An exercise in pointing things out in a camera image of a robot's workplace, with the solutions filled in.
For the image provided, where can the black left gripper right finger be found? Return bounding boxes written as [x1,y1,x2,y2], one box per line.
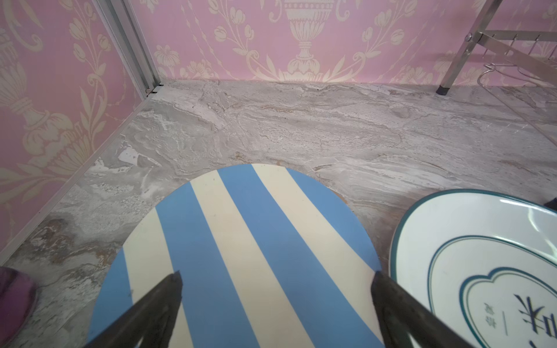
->
[371,271,471,348]

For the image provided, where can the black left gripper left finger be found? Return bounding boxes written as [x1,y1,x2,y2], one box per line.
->
[85,271,183,348]

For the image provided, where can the stainless steel dish rack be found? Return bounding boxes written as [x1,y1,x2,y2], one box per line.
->
[436,1,556,145]

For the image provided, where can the blue cream striped plate rear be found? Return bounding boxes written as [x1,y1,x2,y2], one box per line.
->
[88,164,383,347]

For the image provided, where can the purple drink bottle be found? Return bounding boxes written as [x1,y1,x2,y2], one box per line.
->
[1,267,37,347]

